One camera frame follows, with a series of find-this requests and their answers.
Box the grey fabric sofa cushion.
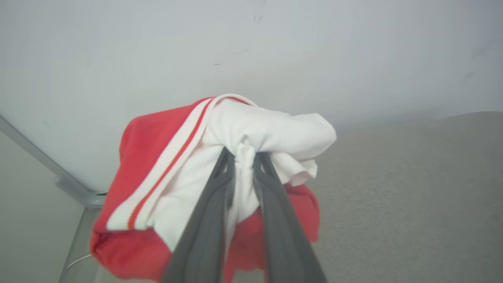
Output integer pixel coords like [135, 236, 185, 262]
[94, 111, 503, 283]

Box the thin white floor cable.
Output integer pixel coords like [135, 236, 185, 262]
[66, 253, 94, 272]

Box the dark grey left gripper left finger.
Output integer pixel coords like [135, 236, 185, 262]
[161, 147, 236, 283]

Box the red and white basketball jersey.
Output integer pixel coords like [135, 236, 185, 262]
[90, 94, 338, 282]

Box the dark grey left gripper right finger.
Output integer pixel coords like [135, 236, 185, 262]
[253, 151, 327, 283]

